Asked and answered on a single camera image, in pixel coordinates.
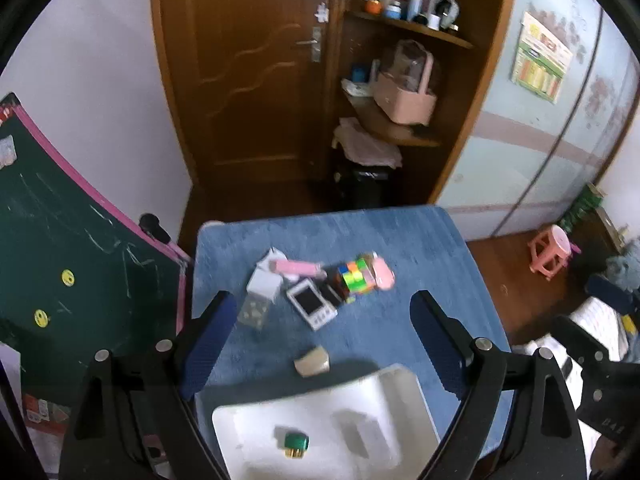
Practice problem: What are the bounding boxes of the white paper card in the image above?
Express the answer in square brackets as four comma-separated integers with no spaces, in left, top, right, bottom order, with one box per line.
[246,247,286,303]

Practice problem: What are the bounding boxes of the clear plastic bag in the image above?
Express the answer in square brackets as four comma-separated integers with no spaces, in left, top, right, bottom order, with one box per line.
[236,294,273,331]

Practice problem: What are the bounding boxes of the grey plush toy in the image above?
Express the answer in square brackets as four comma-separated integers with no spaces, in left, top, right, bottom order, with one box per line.
[605,252,640,293]

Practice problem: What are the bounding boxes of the wall calendar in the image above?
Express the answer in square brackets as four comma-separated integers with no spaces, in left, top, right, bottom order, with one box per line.
[510,10,573,105]

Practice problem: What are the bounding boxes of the pale pink folded cloth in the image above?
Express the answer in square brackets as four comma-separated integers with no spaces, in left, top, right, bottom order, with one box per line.
[332,116,403,168]

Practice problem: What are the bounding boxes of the colourful puzzle cube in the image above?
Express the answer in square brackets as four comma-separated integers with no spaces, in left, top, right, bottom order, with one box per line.
[336,257,377,306]

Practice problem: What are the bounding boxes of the white handheld device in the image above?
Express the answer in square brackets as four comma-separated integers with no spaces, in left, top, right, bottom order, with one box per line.
[286,280,338,332]

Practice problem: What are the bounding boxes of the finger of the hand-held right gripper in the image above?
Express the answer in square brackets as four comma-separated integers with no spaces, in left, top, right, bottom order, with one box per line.
[551,316,623,363]
[585,275,635,312]

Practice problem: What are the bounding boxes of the silver door handle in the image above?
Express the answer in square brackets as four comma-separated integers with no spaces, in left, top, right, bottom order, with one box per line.
[295,26,322,63]

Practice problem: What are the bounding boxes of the brown wooden door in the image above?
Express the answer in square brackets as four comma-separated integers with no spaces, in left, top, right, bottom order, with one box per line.
[150,0,341,191]

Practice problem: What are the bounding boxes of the white patterned cloth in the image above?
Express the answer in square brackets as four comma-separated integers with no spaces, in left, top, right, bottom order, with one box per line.
[515,297,632,378]

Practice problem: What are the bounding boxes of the pink plastic stool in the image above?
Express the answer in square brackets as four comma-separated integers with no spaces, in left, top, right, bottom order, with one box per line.
[529,225,583,283]

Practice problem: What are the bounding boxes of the light blue wardrobe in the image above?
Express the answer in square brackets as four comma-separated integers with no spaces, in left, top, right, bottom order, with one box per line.
[440,0,640,241]

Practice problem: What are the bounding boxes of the green chalkboard with pink frame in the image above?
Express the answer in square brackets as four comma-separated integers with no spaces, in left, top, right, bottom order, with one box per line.
[0,92,193,426]

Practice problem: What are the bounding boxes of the white papers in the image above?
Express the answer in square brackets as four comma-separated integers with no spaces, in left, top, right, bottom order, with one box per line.
[341,78,376,98]

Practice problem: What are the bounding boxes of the blue table mat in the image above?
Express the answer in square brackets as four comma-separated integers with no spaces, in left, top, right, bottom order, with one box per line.
[192,205,516,461]

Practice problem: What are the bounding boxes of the white plastic bin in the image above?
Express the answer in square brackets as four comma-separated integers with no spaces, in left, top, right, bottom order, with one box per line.
[211,364,441,480]

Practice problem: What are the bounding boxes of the pink plastic toy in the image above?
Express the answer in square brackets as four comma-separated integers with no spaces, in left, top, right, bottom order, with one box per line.
[367,252,396,292]

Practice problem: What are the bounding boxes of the pink storage basket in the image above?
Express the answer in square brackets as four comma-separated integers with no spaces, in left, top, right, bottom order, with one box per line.
[374,40,438,127]

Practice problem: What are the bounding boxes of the brown wooden shelf unit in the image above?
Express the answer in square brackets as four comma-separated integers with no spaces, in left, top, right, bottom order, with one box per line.
[325,0,521,211]

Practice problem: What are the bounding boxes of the black easel knob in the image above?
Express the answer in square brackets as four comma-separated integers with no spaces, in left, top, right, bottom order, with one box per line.
[139,213,173,246]

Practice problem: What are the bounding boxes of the row of bottles and jars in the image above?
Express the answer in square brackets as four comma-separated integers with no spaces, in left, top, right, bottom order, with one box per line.
[359,0,461,33]

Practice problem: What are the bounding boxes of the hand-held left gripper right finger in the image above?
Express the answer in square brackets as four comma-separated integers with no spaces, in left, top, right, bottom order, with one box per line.
[410,290,587,480]

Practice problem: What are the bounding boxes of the black waste bin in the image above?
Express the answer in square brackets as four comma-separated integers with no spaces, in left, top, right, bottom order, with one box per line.
[332,160,396,211]

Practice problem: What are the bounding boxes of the green patterned box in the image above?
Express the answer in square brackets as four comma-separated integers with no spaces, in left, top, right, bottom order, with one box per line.
[560,182,606,233]

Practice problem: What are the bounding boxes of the pink tube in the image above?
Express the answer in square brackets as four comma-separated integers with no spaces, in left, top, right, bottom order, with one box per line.
[269,259,328,279]

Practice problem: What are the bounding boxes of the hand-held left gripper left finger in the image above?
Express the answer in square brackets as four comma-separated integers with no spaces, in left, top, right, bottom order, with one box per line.
[59,290,238,480]

